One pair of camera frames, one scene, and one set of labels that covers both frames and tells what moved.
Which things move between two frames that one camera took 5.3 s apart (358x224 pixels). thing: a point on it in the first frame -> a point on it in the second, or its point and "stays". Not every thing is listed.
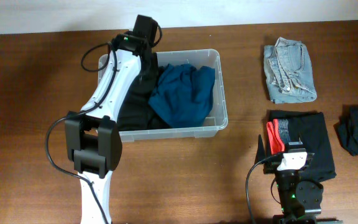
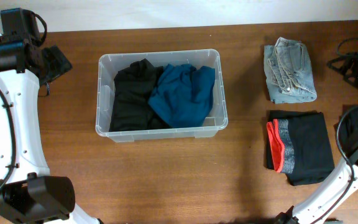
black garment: x=137 y=113 stays
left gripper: x=150 y=68 -> x=52 y=65
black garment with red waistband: x=309 y=127 stays
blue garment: x=183 y=94 stays
